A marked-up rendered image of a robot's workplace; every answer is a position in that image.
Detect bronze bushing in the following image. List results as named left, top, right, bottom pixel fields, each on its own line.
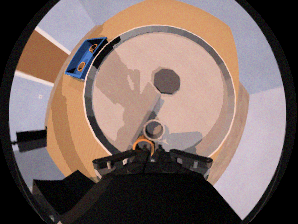
left=89, top=44, right=98, bottom=53
left=78, top=62, right=86, bottom=72
left=133, top=135, right=154, bottom=156

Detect dark blue open crate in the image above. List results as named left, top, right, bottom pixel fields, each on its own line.
left=64, top=37, right=108, bottom=81

